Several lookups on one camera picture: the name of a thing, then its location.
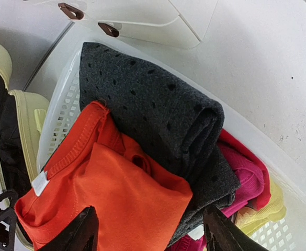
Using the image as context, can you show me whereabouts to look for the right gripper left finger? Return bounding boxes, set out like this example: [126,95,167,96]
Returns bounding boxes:
[41,206,99,251]

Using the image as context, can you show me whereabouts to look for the red teddy bear shirt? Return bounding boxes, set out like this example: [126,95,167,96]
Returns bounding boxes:
[218,129,271,217]

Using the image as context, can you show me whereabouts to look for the yellow garment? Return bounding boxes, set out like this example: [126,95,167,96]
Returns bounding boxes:
[235,178,287,236]

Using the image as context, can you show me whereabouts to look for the white three-drawer storage cabinet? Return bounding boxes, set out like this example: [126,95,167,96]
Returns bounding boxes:
[27,0,218,49]

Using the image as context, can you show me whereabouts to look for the black garment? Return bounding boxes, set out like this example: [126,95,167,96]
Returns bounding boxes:
[80,42,240,243]

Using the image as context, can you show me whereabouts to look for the magenta pink garment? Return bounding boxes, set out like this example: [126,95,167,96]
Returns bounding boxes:
[168,142,268,250]

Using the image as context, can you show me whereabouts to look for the white perforated plastic basket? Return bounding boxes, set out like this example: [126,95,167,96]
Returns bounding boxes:
[37,42,306,250]

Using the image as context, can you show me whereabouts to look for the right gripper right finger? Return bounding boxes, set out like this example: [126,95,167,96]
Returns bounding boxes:
[203,205,266,251]

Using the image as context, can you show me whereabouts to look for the orange red garment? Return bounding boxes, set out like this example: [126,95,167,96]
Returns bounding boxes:
[15,101,192,250]

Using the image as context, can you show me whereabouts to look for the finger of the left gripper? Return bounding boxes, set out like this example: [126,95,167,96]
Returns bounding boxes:
[0,190,18,247]

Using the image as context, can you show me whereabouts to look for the pale green hard-shell suitcase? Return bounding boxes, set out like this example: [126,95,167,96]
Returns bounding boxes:
[0,44,49,250]

